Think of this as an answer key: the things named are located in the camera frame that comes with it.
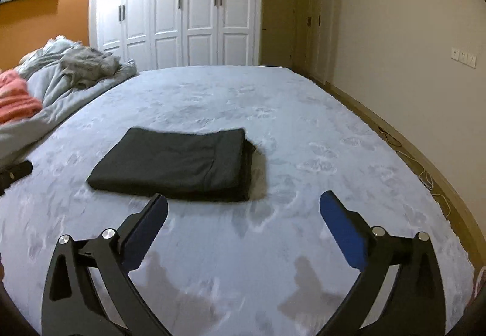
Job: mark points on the wall switch panel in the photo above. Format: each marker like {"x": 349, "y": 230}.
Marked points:
{"x": 464, "y": 57}

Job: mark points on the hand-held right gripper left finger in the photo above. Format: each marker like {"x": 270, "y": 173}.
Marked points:
{"x": 142, "y": 235}

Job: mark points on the light grey duvet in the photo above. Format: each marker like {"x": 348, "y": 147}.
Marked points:
{"x": 57, "y": 93}

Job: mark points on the bed with butterfly print sheet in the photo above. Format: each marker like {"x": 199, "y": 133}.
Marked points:
{"x": 243, "y": 100}

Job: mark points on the crumpled grey garment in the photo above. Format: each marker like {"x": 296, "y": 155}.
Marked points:
{"x": 89, "y": 64}

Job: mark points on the white panelled wardrobe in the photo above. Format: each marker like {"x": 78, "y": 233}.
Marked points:
{"x": 171, "y": 6}

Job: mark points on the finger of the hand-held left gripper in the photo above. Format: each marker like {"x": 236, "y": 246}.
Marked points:
{"x": 17, "y": 171}

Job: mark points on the black pants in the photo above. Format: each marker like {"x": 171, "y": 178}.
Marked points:
{"x": 174, "y": 165}

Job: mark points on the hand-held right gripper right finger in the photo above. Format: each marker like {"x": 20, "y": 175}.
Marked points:
{"x": 343, "y": 233}

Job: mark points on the beige door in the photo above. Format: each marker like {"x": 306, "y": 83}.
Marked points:
{"x": 313, "y": 36}

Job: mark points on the coral pink blanket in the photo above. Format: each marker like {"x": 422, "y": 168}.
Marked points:
{"x": 17, "y": 99}

